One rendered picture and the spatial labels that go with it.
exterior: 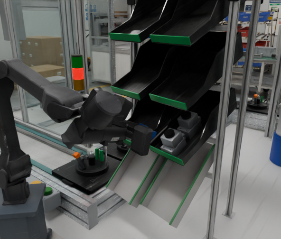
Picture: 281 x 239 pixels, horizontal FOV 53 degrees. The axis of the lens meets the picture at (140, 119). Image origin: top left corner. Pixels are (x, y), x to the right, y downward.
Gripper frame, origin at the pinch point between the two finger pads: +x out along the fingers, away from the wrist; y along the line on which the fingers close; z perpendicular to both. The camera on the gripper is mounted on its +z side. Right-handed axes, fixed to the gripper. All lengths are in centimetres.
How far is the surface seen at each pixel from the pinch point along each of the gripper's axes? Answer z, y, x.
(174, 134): -1.1, -1.8, 13.0
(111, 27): 39, 142, 89
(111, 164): -29, 39, 28
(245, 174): -25, 4, 82
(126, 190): -27.2, 15.0, 15.7
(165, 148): -5.7, -0.2, 12.4
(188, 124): 1.8, -1.8, 18.5
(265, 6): 301, 462, 957
